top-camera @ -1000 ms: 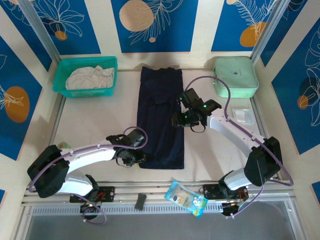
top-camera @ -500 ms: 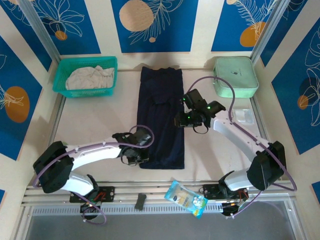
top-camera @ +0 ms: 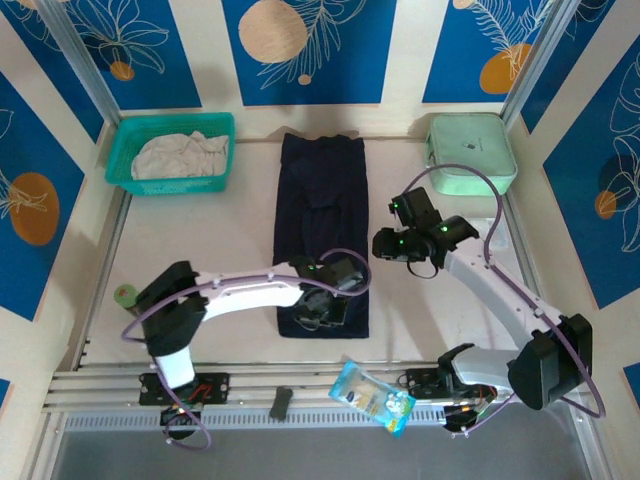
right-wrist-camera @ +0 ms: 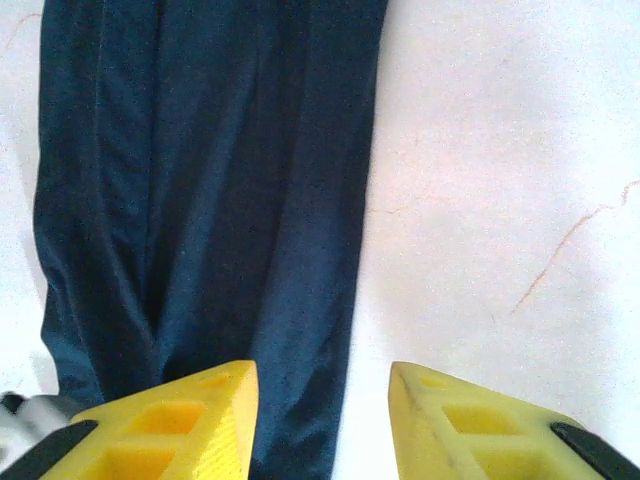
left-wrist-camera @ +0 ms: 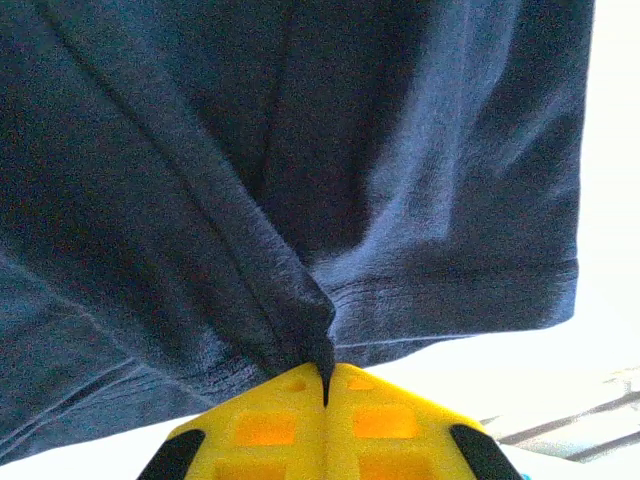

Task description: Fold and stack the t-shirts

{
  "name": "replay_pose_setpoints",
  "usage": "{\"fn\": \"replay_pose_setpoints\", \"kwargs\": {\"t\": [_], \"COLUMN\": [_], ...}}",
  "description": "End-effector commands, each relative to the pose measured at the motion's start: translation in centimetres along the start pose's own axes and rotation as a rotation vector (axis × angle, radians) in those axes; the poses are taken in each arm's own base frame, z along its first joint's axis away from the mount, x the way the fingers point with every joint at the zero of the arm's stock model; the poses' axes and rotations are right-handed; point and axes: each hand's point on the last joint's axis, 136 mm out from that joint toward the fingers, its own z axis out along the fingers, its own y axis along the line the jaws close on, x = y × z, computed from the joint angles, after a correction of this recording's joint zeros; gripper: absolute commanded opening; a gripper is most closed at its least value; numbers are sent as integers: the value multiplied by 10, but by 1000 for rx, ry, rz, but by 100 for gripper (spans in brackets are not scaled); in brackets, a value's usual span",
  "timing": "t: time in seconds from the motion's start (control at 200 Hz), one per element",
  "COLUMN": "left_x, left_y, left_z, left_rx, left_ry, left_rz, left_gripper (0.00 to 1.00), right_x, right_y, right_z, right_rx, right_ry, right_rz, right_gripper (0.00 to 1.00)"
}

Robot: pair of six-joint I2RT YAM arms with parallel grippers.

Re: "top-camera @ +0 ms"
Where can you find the aluminium rail frame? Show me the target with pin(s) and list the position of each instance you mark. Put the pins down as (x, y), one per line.
(300, 380)

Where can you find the teal plastic basket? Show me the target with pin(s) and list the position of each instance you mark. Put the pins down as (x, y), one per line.
(170, 188)

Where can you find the cream white t-shirt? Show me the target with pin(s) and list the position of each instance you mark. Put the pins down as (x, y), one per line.
(175, 157)

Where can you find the small black clip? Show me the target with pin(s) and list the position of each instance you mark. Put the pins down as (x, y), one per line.
(281, 403)

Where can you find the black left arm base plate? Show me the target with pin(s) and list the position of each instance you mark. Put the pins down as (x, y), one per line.
(215, 387)

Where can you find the mint green zip case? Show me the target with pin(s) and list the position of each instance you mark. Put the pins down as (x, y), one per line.
(470, 150)

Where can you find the blue and yellow snack packet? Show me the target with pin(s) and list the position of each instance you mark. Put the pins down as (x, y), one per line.
(370, 395)

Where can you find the aluminium frame post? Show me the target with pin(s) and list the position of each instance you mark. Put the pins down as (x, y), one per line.
(80, 55)
(542, 55)

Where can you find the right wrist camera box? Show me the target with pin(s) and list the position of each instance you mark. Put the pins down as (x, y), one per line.
(417, 206)

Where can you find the green capped bottle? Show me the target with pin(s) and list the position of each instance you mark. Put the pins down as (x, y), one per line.
(125, 296)

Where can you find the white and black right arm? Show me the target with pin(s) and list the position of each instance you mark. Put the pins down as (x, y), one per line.
(490, 290)

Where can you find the navy blue t-shirt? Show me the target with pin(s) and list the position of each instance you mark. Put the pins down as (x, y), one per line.
(325, 200)

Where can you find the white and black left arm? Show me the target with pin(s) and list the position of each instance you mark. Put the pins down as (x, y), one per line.
(240, 295)

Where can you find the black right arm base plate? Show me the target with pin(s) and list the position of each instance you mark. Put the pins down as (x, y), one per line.
(425, 382)

